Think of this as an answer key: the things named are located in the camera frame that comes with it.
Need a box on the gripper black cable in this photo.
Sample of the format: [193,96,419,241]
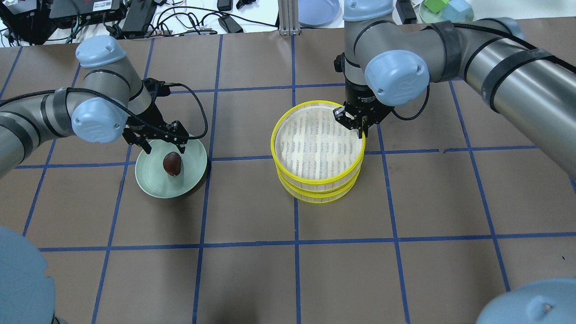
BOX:
[0,83,209,141]
[391,84,431,121]

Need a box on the dark brown bun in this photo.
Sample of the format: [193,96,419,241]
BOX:
[162,152,182,177]

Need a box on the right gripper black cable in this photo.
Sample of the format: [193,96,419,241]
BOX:
[391,84,431,121]

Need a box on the light green plate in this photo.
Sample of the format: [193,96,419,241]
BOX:
[135,139,207,198]

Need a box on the blue plate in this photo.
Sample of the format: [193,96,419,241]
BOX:
[298,0,340,27]

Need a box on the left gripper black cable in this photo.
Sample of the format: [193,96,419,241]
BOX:
[0,83,209,141]

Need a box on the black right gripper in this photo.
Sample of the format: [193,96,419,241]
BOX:
[333,81,394,139]

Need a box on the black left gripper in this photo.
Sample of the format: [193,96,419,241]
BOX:
[122,78,189,154]

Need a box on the black power adapter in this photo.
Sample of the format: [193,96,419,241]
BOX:
[218,14,243,34]

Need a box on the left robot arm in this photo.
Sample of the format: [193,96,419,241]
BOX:
[1,35,192,324]

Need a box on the green bowl with blocks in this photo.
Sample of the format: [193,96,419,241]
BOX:
[418,0,475,24]

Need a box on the aluminium frame post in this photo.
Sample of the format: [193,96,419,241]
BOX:
[278,0,301,36]

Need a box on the yellow steamer layer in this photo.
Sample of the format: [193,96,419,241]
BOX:
[270,100,366,189]
[276,167,361,204]

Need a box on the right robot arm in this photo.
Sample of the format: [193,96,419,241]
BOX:
[339,0,575,324]

